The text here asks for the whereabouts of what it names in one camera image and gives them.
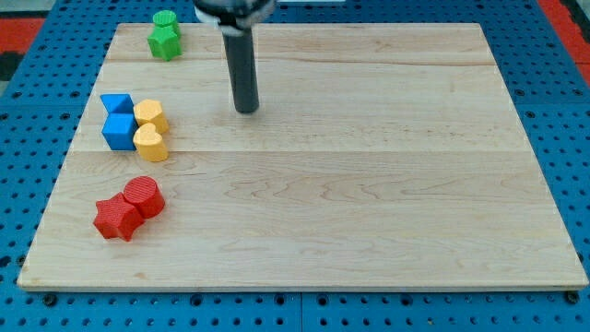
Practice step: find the red star block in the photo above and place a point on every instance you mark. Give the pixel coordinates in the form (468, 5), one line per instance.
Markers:
(116, 218)

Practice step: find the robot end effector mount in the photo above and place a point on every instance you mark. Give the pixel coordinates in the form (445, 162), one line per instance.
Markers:
(233, 17)

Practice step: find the yellow heart block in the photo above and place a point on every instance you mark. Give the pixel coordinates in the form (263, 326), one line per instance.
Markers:
(150, 144)

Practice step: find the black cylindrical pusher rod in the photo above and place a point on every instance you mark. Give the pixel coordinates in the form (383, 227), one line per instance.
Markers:
(239, 49)

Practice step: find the red cylinder block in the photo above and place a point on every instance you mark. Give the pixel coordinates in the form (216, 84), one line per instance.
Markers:
(143, 193)

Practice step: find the wooden board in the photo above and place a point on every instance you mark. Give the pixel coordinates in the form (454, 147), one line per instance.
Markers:
(384, 157)

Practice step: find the blue triangle block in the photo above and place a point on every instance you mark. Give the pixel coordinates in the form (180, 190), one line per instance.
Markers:
(117, 103)

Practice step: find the green star block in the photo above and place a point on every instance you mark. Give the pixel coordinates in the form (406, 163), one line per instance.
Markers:
(164, 43)

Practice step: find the yellow hexagon block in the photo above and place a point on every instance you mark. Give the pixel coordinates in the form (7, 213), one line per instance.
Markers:
(151, 112)

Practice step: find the green cylinder block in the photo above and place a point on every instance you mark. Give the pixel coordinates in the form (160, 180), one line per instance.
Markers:
(167, 19)

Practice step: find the blue cube block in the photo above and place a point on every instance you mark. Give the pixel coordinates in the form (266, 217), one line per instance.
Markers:
(118, 131)

